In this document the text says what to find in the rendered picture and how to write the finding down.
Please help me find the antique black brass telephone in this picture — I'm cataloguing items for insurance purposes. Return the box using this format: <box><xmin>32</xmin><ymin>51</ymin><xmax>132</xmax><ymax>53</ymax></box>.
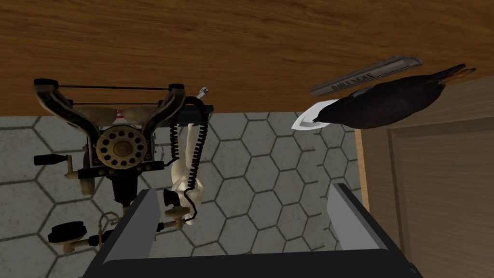
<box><xmin>32</xmin><ymin>78</ymin><xmax>214</xmax><ymax>255</ymax></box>

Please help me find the light wooden door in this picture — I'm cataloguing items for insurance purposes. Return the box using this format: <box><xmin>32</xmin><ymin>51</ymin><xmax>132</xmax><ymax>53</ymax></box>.
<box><xmin>354</xmin><ymin>75</ymin><xmax>494</xmax><ymax>278</ymax></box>

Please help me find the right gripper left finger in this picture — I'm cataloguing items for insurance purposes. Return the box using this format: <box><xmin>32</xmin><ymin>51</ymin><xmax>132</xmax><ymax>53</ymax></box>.
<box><xmin>101</xmin><ymin>189</ymin><xmax>161</xmax><ymax>267</ymax></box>

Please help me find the dark brown elongated object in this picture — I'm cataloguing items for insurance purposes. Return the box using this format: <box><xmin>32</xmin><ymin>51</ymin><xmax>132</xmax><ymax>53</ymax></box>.
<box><xmin>312</xmin><ymin>63</ymin><xmax>477</xmax><ymax>130</ymax></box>

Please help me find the white flat pointed sheet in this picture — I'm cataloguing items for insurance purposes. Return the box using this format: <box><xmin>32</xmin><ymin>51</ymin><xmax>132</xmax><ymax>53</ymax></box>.
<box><xmin>291</xmin><ymin>98</ymin><xmax>341</xmax><ymax>132</ymax></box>

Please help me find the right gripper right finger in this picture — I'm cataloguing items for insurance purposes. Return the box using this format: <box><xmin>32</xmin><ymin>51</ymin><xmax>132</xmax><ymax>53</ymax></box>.
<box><xmin>326</xmin><ymin>183</ymin><xmax>389</xmax><ymax>252</ymax></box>

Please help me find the grey folded newspaper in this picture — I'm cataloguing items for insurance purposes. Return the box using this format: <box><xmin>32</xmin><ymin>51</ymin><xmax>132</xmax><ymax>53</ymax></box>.
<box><xmin>308</xmin><ymin>56</ymin><xmax>424</xmax><ymax>97</ymax></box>

